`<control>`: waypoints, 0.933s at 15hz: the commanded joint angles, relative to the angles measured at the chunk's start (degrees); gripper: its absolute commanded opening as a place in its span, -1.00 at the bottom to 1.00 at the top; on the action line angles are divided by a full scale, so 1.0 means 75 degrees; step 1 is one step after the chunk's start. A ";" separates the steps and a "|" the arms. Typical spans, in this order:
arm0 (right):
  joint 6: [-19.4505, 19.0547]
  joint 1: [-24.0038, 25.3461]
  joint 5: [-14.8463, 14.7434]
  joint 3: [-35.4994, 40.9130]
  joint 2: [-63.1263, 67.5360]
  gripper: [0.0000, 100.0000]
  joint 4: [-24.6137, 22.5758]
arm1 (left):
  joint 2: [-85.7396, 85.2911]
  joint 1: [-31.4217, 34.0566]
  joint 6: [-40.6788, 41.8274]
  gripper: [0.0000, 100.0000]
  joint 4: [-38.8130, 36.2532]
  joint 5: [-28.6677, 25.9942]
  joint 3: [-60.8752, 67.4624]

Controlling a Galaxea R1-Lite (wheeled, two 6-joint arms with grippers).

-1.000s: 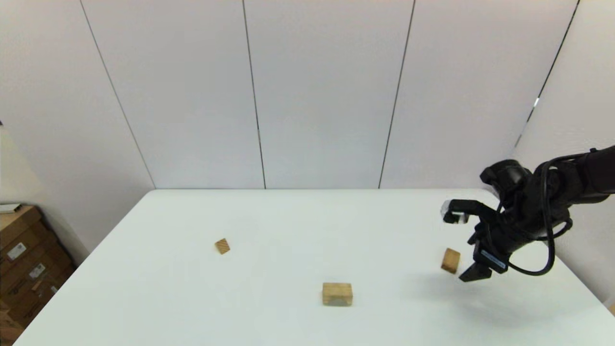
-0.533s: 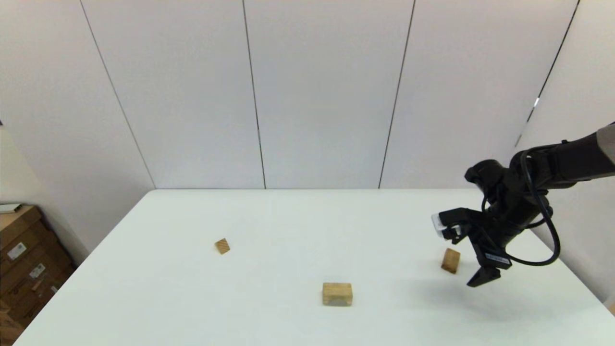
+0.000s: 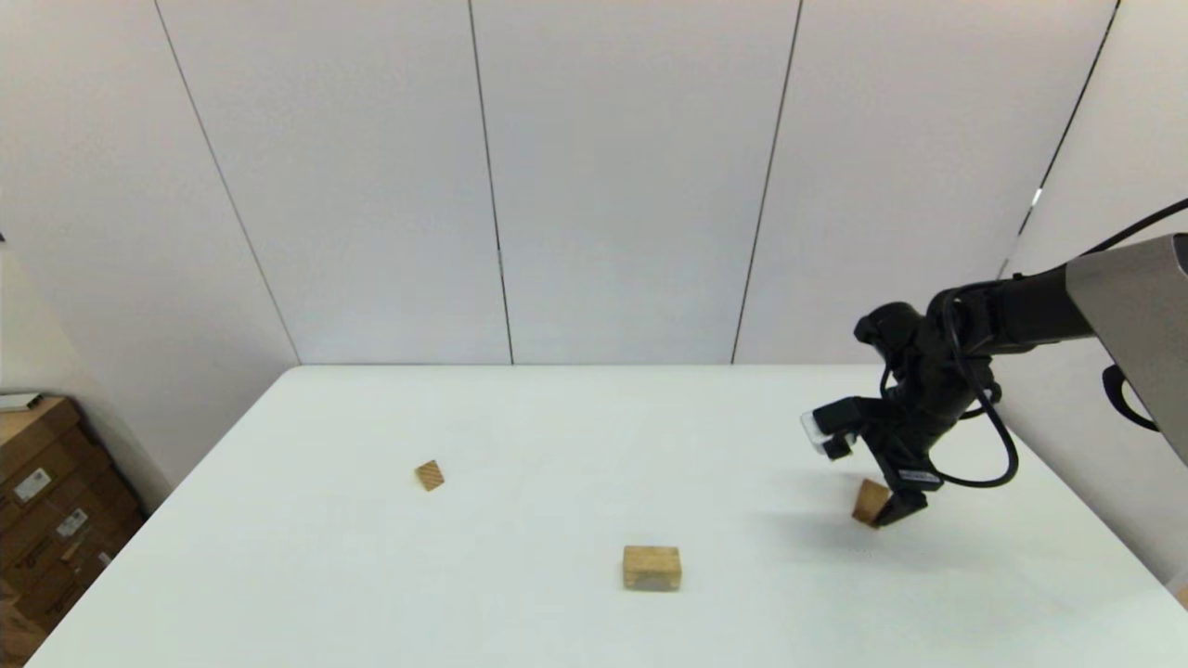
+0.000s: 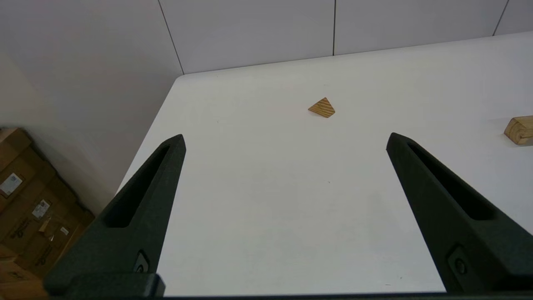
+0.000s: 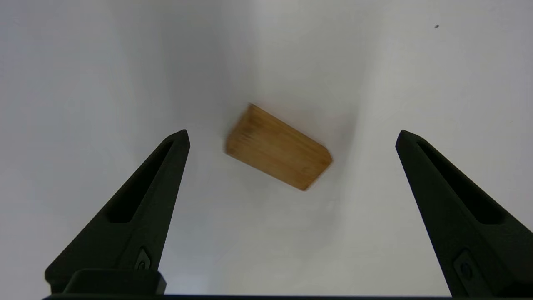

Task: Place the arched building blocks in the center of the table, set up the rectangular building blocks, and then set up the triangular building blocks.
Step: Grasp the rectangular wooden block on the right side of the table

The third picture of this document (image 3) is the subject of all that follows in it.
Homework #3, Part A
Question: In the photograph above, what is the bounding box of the arched wooden building block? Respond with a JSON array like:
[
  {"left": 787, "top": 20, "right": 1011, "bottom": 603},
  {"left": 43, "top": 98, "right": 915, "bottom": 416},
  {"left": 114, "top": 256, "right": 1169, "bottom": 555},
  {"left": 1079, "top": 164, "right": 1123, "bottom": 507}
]
[{"left": 622, "top": 545, "right": 683, "bottom": 593}]

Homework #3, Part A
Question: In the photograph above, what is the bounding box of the labelled brown cardboard box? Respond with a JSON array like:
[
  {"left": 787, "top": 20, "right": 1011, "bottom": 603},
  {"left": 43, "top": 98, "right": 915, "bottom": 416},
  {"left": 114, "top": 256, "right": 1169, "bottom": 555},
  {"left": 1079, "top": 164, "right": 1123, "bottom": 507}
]
[
  {"left": 0, "top": 462, "right": 140, "bottom": 572},
  {"left": 9, "top": 520, "right": 149, "bottom": 634},
  {"left": 0, "top": 396, "right": 110, "bottom": 511}
]

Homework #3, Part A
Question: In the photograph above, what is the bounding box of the rectangular wooden building block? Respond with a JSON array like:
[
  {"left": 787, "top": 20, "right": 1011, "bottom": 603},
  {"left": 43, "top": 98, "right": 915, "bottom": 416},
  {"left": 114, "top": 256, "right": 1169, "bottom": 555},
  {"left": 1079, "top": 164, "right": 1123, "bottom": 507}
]
[{"left": 851, "top": 478, "right": 892, "bottom": 531}]

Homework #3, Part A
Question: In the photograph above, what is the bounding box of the right arm short cable loop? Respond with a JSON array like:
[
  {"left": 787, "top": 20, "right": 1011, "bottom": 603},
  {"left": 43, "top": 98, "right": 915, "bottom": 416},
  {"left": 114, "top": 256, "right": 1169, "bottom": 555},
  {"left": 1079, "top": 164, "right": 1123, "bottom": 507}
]
[{"left": 1102, "top": 363, "right": 1162, "bottom": 434}]

